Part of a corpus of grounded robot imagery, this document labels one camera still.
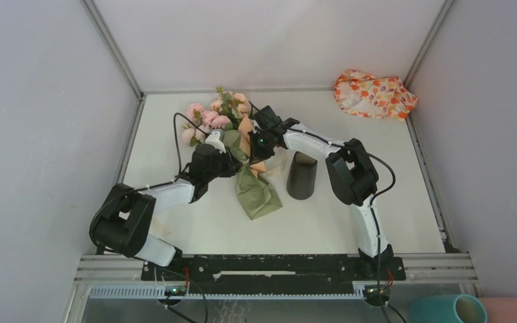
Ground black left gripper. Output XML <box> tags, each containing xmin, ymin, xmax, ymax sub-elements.
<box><xmin>205</xmin><ymin>146</ymin><xmax>242</xmax><ymax>182</ymax></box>

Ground pink flower bouquet green wrap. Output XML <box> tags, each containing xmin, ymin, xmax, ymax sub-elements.
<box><xmin>182</xmin><ymin>87</ymin><xmax>286</xmax><ymax>220</ymax></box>

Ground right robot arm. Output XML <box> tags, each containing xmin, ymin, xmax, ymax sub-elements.
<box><xmin>249</xmin><ymin>106</ymin><xmax>393</xmax><ymax>280</ymax></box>

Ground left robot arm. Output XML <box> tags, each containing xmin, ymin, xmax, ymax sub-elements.
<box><xmin>89</xmin><ymin>144</ymin><xmax>242</xmax><ymax>281</ymax></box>

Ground black conical vase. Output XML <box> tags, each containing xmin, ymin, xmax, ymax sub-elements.
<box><xmin>286</xmin><ymin>151</ymin><xmax>318</xmax><ymax>201</ymax></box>

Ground orange floral cloth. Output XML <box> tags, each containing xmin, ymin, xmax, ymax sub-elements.
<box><xmin>333</xmin><ymin>69</ymin><xmax>419</xmax><ymax>121</ymax></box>

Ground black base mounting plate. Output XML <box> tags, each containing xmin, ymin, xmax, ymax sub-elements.
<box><xmin>141</xmin><ymin>254</ymin><xmax>407</xmax><ymax>296</ymax></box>

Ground teal cup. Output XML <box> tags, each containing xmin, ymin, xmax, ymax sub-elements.
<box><xmin>409</xmin><ymin>294</ymin><xmax>488</xmax><ymax>323</ymax></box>

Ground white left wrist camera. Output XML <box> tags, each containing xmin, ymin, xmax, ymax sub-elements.
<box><xmin>205</xmin><ymin>129</ymin><xmax>226</xmax><ymax>153</ymax></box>

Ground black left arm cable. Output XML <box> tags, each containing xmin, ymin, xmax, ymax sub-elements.
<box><xmin>89</xmin><ymin>112</ymin><xmax>210</xmax><ymax>250</ymax></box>

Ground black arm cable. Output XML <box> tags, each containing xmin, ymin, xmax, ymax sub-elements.
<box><xmin>89</xmin><ymin>112</ymin><xmax>210</xmax><ymax>250</ymax></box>
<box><xmin>247</xmin><ymin>101</ymin><xmax>397</xmax><ymax>323</ymax></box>

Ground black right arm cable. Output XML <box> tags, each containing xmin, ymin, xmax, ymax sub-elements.
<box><xmin>247</xmin><ymin>101</ymin><xmax>397</xmax><ymax>323</ymax></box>

